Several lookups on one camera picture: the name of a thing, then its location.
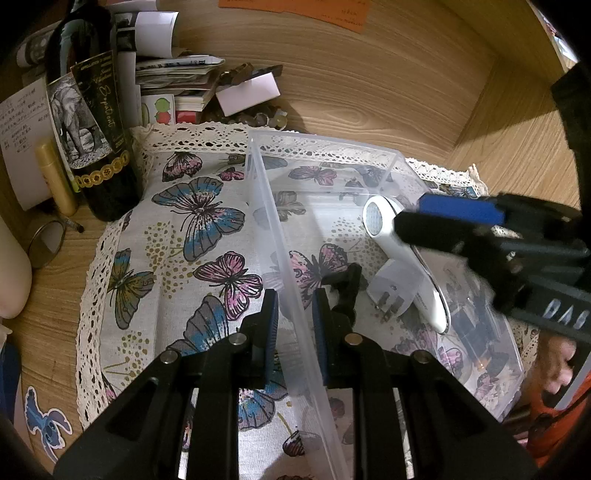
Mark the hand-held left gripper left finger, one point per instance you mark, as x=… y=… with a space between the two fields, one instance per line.
x=270 y=332

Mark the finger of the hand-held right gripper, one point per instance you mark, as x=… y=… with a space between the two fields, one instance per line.
x=434 y=233
x=457 y=208

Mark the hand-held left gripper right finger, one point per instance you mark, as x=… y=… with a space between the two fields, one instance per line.
x=320 y=337

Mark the white handheld device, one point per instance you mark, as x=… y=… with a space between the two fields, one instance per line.
x=415 y=277

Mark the clear plastic container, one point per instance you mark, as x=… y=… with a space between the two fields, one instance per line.
x=286 y=258

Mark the person's right hand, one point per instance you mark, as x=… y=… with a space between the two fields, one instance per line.
x=554 y=364

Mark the black plastic clip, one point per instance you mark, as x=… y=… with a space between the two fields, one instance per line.
x=347 y=290

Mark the white plug adapter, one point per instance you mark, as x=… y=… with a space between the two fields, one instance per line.
x=388 y=288

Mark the black small device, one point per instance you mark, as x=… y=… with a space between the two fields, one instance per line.
x=480 y=332

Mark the butterfly print lace cloth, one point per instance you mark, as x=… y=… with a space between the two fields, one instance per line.
x=184 y=258

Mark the pile of small coins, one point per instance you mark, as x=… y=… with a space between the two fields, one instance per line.
x=270 y=117

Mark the white card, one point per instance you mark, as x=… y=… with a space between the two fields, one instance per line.
x=247 y=93

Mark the dark wine bottle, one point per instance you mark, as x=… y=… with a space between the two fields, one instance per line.
x=106 y=161

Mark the round metal mirror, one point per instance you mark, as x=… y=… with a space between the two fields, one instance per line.
x=46 y=242

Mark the blue cartoon sticker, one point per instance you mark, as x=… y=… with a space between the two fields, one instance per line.
x=46 y=422

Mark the green and red sticker card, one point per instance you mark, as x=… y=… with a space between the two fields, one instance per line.
x=161 y=110

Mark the orange paper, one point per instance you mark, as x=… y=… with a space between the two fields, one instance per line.
x=295 y=11

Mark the cream rounded object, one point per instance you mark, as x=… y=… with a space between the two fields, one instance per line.
x=13 y=277

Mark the gold tube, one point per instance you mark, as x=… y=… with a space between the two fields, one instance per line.
x=55 y=180

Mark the blue object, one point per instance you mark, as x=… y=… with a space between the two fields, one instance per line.
x=8 y=378

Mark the stack of papers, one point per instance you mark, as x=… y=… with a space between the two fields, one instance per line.
x=180 y=76

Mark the white handwritten note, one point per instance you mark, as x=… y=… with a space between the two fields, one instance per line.
x=23 y=138

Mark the black and white photo booklet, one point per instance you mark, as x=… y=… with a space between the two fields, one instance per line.
x=147 y=32

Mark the rolled printed paper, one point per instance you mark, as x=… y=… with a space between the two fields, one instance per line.
x=34 y=46

